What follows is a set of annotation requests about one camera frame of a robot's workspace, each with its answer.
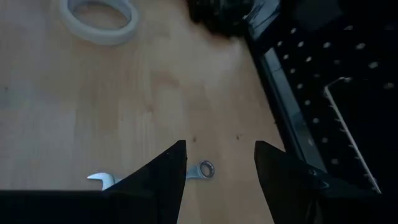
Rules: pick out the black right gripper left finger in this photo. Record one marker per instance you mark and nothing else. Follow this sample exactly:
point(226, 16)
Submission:
point(168, 186)

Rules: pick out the black pegboard cart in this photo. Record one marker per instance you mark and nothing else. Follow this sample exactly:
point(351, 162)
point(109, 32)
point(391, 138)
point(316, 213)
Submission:
point(351, 102)

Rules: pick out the black aluminium table frame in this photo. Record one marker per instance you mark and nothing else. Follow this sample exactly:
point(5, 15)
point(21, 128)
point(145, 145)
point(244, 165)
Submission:
point(289, 105)

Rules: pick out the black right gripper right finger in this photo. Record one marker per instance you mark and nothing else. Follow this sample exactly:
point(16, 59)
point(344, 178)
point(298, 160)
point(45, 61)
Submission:
point(286, 186)

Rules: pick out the silver combination wrench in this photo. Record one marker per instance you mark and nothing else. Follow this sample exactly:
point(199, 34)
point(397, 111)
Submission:
point(192, 171)

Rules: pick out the white tape roll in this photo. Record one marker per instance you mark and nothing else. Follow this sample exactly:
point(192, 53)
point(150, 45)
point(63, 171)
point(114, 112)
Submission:
point(99, 37)

